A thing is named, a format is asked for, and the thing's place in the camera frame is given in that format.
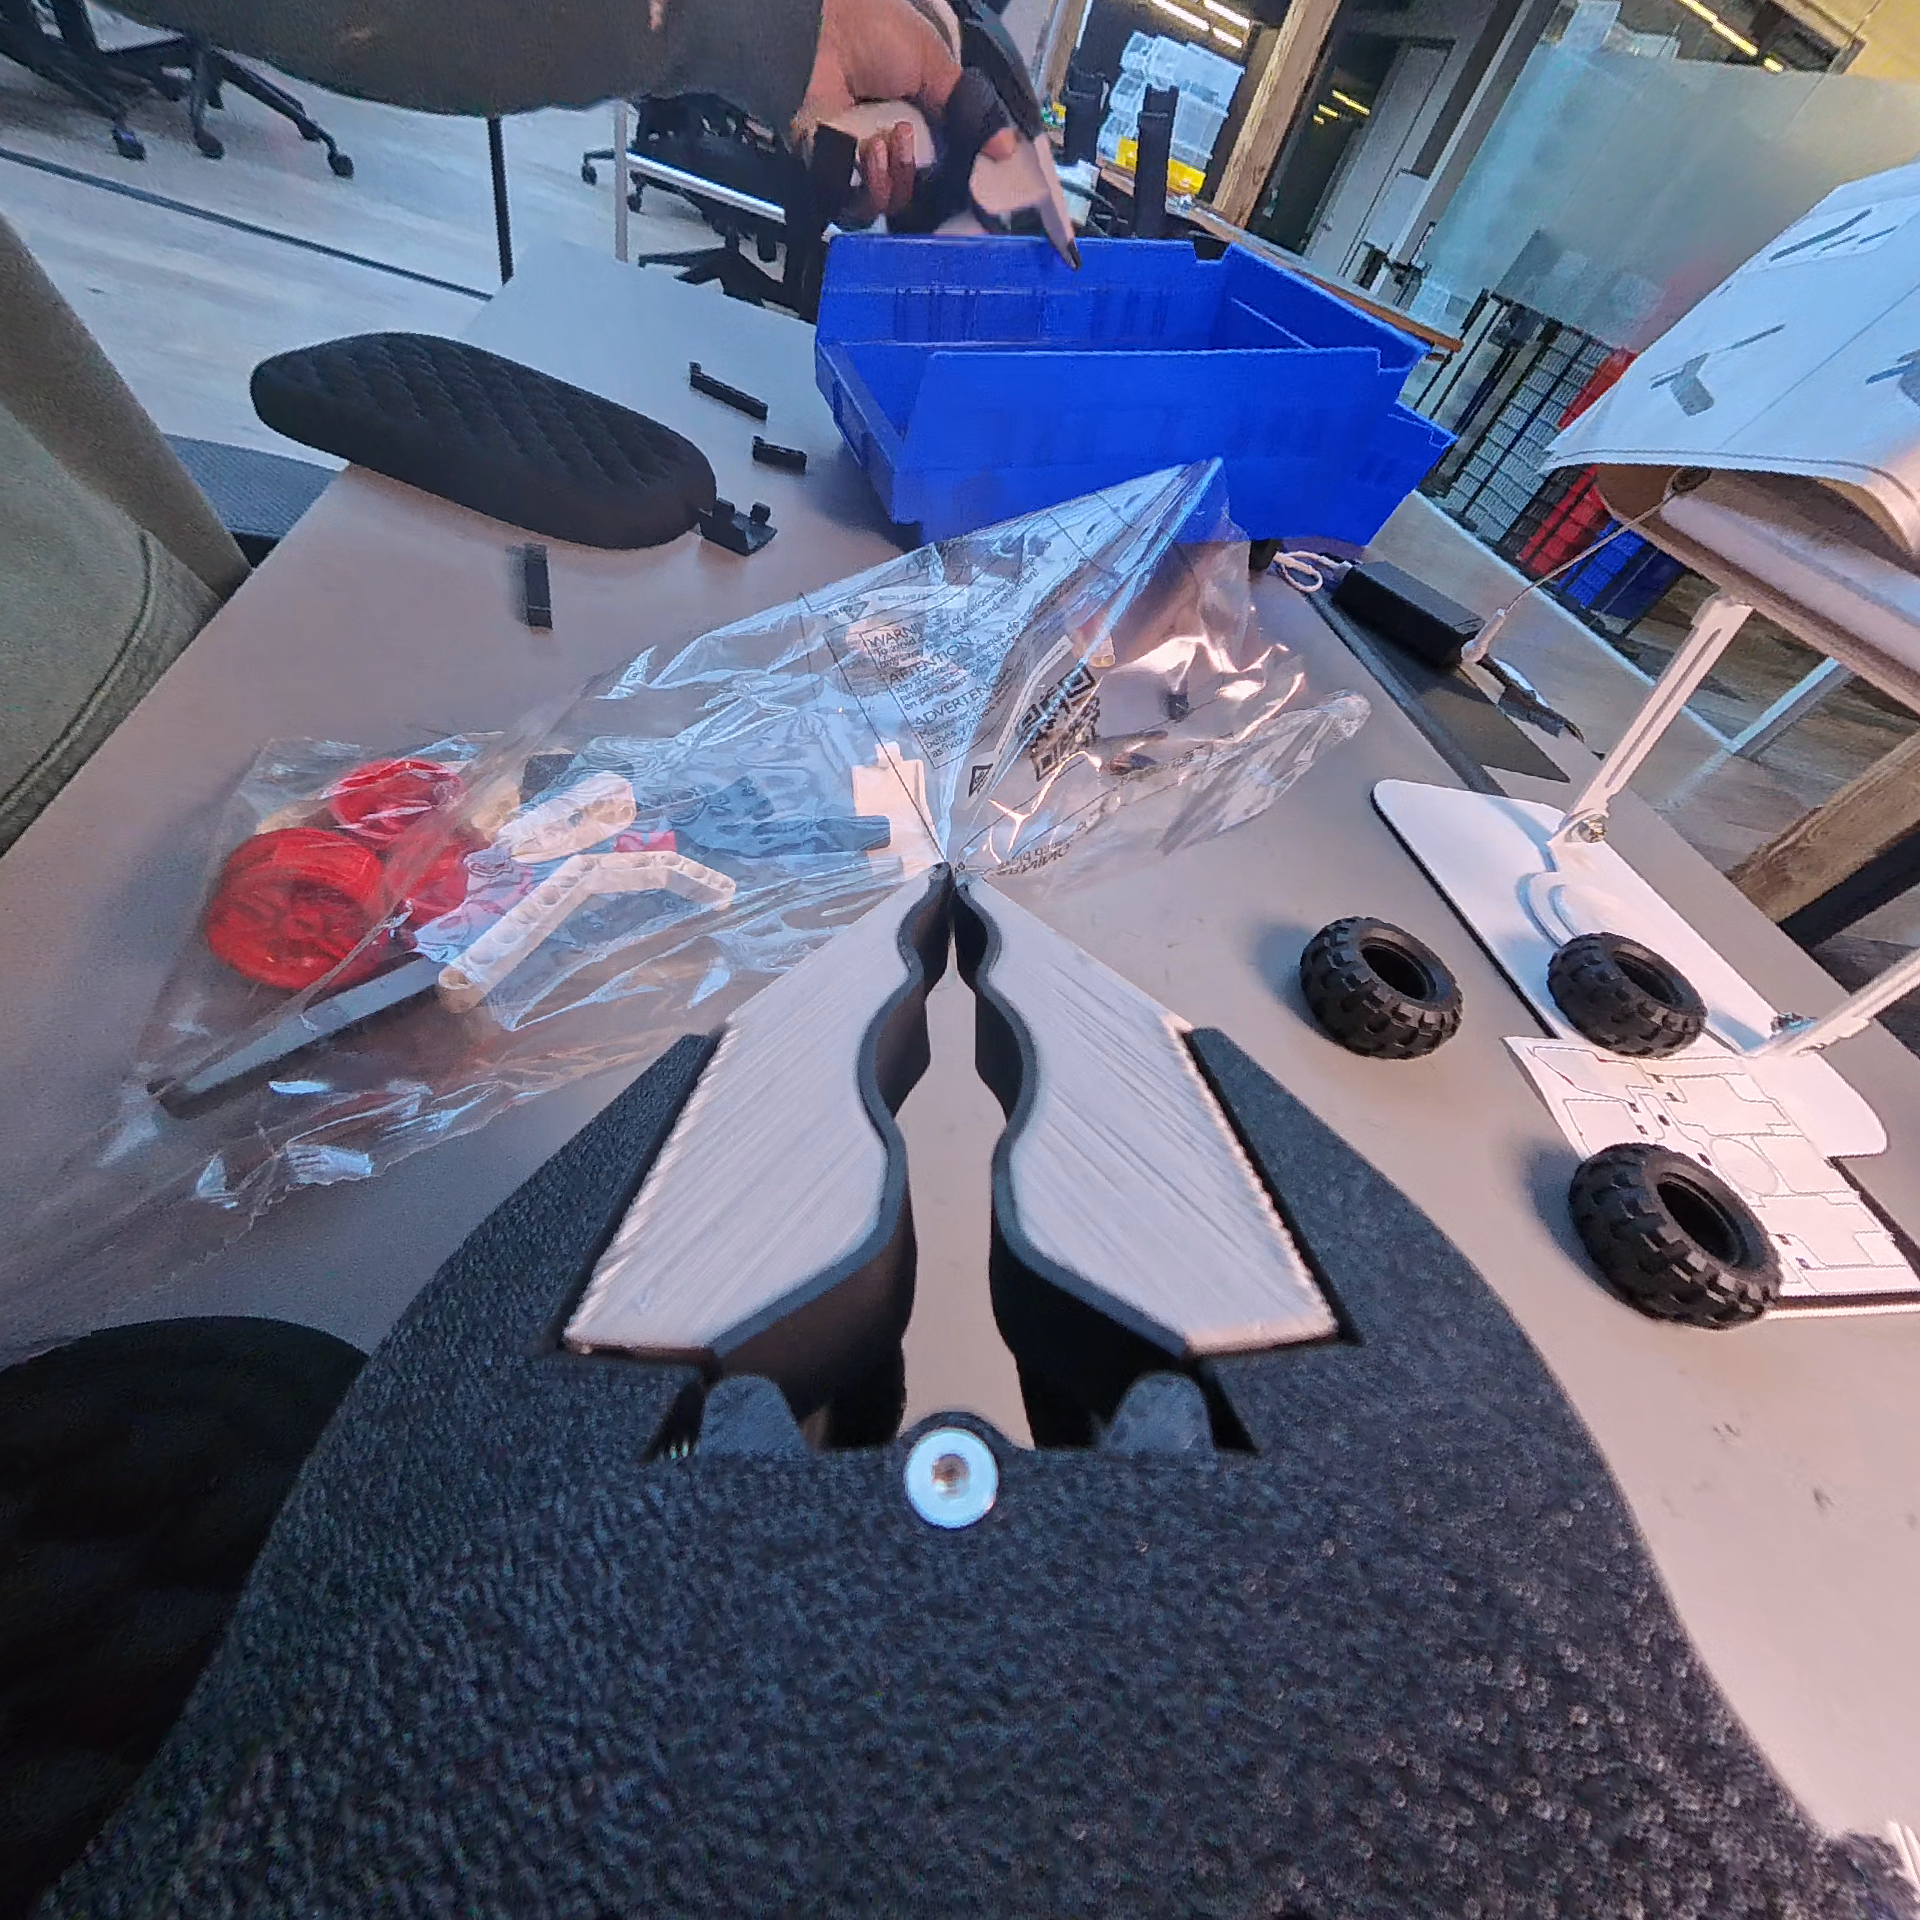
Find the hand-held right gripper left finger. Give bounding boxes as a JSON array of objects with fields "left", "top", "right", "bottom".
[{"left": 563, "top": 868, "right": 957, "bottom": 1441}]

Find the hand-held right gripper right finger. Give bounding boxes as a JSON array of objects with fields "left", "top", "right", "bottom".
[{"left": 954, "top": 875, "right": 1344, "bottom": 1441}]

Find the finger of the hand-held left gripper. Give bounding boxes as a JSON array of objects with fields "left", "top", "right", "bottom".
[{"left": 1000, "top": 113, "right": 1087, "bottom": 272}]

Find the blue storage bin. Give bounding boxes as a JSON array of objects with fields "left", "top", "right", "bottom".
[
  {"left": 815, "top": 324, "right": 1458, "bottom": 553},
  {"left": 815, "top": 231, "right": 1418, "bottom": 379}
]

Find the large clear plastic bag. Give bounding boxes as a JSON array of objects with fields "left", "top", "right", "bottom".
[{"left": 120, "top": 456, "right": 1377, "bottom": 1261}]

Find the person's left forearm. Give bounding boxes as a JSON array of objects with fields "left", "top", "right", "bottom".
[{"left": 120, "top": 0, "right": 828, "bottom": 127}]

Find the person's left hand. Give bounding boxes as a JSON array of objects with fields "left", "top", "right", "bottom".
[{"left": 786, "top": 0, "right": 979, "bottom": 235}]

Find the wooden pillar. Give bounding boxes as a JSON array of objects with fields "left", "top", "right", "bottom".
[{"left": 1210, "top": 0, "right": 1350, "bottom": 229}]

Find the black toy tire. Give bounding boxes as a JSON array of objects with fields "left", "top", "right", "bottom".
[
  {"left": 1547, "top": 929, "right": 1711, "bottom": 1061},
  {"left": 1297, "top": 915, "right": 1470, "bottom": 1061},
  {"left": 1565, "top": 1140, "right": 1785, "bottom": 1331}
]

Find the black office chair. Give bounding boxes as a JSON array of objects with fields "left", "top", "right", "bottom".
[
  {"left": 583, "top": 90, "right": 831, "bottom": 319},
  {"left": 0, "top": 0, "right": 357, "bottom": 179}
]

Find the grey toy beam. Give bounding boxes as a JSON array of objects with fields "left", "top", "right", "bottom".
[{"left": 667, "top": 773, "right": 903, "bottom": 875}]

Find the red toy wheel hub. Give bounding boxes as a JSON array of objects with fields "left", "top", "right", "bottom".
[
  {"left": 390, "top": 840, "right": 488, "bottom": 929},
  {"left": 202, "top": 825, "right": 402, "bottom": 996},
  {"left": 322, "top": 755, "right": 471, "bottom": 847}
]

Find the black toy axle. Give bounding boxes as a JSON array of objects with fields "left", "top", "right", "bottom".
[{"left": 156, "top": 954, "right": 452, "bottom": 1118}]

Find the white stand base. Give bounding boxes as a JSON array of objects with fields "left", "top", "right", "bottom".
[{"left": 1372, "top": 585, "right": 1920, "bottom": 1058}]

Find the black power adapter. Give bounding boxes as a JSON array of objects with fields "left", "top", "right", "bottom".
[{"left": 1332, "top": 561, "right": 1491, "bottom": 671}]

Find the white sticker sheet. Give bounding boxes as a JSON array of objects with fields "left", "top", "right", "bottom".
[{"left": 1504, "top": 1031, "right": 1920, "bottom": 1316}]

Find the instruction booklet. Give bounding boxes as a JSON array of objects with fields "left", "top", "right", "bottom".
[{"left": 1547, "top": 166, "right": 1920, "bottom": 577}]

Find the person's torso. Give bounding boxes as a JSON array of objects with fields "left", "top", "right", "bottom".
[{"left": 0, "top": 209, "right": 260, "bottom": 863}]

